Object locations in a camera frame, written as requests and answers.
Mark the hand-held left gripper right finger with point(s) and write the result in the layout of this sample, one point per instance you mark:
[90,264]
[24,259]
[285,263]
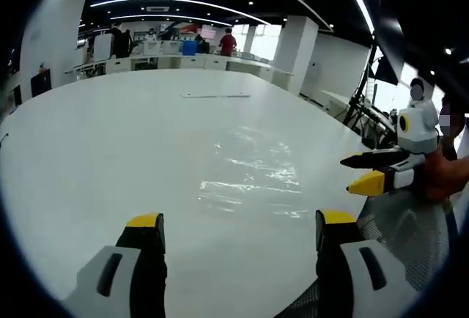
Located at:
[351,281]

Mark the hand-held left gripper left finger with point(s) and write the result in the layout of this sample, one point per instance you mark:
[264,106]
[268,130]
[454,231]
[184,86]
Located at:
[110,281]

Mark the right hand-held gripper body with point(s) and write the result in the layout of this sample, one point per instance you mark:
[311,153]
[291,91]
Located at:
[421,131]

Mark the clear food packaging bag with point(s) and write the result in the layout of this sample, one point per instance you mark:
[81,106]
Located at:
[253,171]

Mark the person's right hand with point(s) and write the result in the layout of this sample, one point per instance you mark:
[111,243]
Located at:
[447,175]

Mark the grey mesh chair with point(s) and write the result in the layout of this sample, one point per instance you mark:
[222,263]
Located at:
[399,222]

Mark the black light stand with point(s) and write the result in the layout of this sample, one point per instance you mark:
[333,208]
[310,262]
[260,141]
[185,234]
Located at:
[361,94]

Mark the black softbox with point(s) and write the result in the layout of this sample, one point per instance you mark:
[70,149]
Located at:
[385,70]

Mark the white counter row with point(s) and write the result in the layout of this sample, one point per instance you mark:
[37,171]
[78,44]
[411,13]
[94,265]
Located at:
[190,63]

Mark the blue plastic bin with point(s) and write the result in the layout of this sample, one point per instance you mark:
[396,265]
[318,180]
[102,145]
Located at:
[189,48]

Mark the white board panel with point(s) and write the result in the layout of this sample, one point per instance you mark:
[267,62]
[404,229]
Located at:
[102,48]

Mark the ceiling air vent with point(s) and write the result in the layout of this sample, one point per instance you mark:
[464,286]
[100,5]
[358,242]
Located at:
[157,9]

